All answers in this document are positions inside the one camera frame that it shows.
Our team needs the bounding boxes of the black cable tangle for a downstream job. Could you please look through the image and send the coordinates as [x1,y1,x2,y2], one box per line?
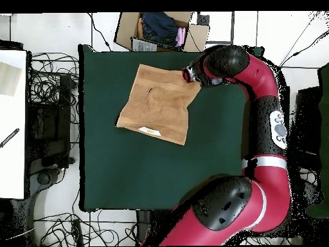
[30,51,80,124]
[33,209,139,246]

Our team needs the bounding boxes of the pink garment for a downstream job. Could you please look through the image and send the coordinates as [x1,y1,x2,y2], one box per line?
[175,26,186,48]

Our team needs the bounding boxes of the black office chair base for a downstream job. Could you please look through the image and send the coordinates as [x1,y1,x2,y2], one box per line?
[303,177,324,206]
[7,167,65,245]

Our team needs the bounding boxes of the dark green table cloth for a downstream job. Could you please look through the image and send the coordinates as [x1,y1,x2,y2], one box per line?
[78,44,265,212]

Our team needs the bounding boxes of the long black adapter cable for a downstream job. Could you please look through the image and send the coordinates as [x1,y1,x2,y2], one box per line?
[278,11,329,69]

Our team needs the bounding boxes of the tan cloth in box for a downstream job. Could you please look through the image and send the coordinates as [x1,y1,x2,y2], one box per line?
[136,17,145,41]

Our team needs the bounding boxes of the cardboard box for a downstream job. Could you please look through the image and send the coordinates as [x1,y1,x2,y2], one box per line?
[113,11,210,53]

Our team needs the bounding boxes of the beige paper sheet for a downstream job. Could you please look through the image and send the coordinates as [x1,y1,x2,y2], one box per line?
[0,61,23,98]

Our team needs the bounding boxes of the black floor cable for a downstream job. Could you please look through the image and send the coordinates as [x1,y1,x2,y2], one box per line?
[87,12,112,51]

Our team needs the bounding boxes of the black equipment stand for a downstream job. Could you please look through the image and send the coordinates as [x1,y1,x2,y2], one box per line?
[289,85,323,177]
[26,74,76,169]

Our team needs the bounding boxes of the black striped stick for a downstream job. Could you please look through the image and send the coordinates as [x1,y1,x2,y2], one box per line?
[0,127,21,149]

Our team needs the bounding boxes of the black power strip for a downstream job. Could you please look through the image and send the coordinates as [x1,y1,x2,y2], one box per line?
[71,217,84,246]

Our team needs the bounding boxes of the blue jeans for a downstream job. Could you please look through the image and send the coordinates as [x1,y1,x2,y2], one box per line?
[140,12,180,48]

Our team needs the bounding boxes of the white side table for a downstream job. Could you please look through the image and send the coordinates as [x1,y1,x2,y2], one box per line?
[0,49,28,200]

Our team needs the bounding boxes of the printed paper label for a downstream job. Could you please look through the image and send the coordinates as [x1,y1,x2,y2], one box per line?
[130,37,158,53]

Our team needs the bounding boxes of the orange terry towel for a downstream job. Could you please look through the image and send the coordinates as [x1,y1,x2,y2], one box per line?
[115,63,202,146]

